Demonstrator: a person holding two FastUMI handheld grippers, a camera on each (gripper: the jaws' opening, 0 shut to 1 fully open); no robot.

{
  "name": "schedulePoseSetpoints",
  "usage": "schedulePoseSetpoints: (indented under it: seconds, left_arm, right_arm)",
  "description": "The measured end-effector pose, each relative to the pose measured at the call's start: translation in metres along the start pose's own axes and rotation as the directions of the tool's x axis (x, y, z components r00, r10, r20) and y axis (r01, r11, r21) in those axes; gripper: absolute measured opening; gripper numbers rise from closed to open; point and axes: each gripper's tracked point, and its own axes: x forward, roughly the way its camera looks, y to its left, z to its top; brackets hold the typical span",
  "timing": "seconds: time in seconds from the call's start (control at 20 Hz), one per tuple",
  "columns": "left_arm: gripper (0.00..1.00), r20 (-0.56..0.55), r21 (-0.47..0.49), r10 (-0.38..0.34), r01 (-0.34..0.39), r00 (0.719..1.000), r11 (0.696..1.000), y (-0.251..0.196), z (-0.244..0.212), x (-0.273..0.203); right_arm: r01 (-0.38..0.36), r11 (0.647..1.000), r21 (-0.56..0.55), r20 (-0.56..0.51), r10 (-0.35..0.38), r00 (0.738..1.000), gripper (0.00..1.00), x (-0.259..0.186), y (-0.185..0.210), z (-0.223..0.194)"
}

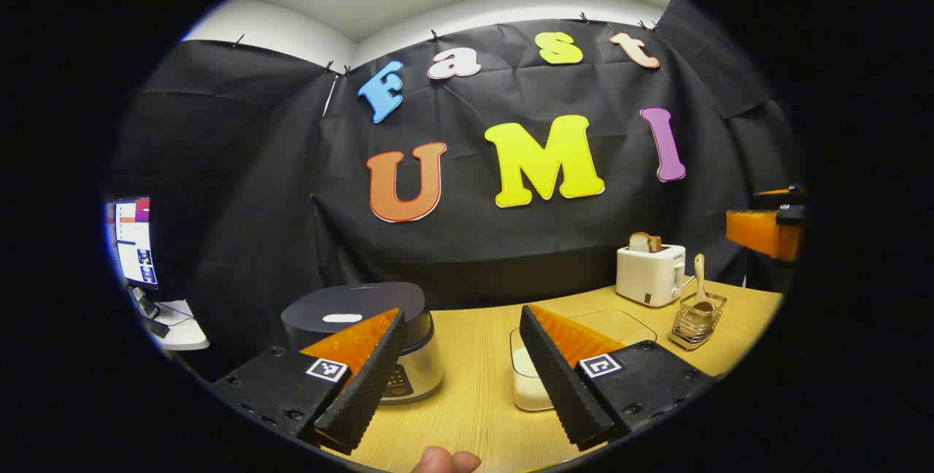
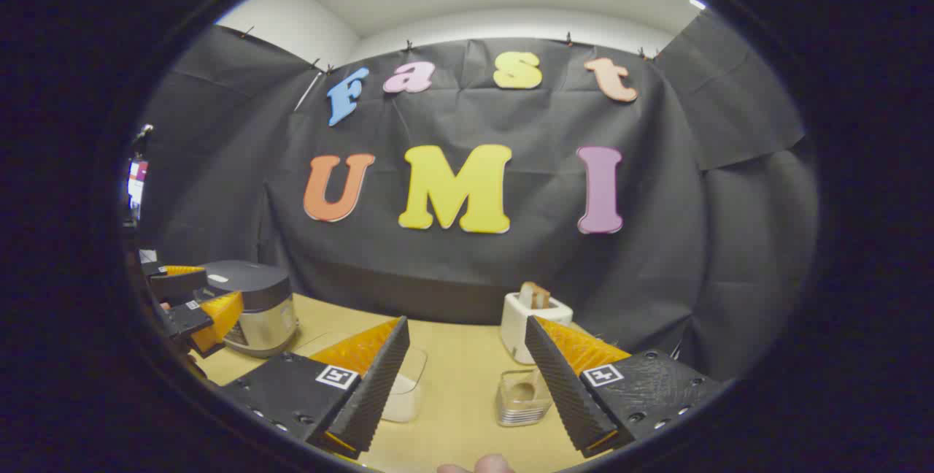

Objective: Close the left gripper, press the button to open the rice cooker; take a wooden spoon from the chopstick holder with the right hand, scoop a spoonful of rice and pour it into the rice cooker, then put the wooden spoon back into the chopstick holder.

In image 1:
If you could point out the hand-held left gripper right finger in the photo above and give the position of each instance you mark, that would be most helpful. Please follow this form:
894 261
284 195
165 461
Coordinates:
558 385

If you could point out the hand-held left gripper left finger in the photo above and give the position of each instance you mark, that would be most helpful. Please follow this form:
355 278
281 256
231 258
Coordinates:
368 385

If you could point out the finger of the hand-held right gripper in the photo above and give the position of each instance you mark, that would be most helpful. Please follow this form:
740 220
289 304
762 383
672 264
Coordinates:
755 232
781 199

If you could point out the wooden spoon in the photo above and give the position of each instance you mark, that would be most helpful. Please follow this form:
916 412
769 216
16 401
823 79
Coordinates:
700 276

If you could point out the black and silver rice cooker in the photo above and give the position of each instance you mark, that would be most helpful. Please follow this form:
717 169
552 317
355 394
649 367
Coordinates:
365 298

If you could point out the clear plastic container lid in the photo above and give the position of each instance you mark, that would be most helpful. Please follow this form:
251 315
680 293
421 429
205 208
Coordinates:
627 323

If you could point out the bread slice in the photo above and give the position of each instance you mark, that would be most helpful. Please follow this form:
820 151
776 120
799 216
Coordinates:
642 242

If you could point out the white toaster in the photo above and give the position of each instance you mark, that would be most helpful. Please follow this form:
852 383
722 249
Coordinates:
649 276

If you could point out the white side table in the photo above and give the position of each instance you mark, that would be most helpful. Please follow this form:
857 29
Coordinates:
186 334

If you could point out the black keyboard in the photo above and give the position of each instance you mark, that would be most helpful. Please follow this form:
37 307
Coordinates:
155 328

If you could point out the grey desk device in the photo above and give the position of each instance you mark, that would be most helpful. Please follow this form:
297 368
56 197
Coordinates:
144 304

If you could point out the computer monitor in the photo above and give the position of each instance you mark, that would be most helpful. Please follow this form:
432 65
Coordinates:
135 243

